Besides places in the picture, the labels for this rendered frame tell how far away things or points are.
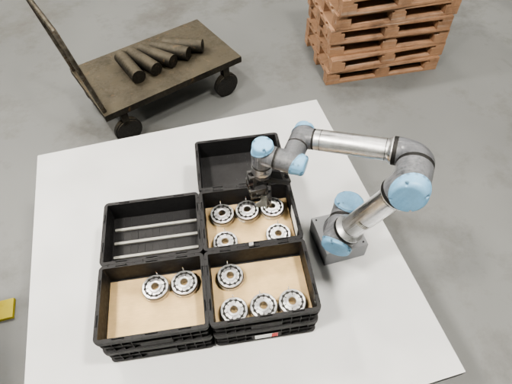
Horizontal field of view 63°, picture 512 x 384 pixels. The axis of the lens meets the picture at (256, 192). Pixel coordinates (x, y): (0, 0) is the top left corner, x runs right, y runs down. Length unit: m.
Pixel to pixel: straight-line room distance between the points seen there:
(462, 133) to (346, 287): 2.13
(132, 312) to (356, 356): 0.87
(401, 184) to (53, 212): 1.63
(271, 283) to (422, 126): 2.28
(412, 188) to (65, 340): 1.42
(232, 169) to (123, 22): 3.11
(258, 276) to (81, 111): 2.58
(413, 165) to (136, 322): 1.12
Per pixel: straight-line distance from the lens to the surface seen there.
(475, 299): 2.85
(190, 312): 1.68
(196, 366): 1.74
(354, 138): 1.45
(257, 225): 1.83
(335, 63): 3.71
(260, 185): 1.56
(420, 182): 1.30
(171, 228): 1.87
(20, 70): 4.59
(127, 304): 1.75
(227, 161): 2.06
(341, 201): 1.68
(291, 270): 1.73
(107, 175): 2.32
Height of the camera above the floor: 2.37
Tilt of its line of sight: 53 degrees down
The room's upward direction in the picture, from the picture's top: 2 degrees counter-clockwise
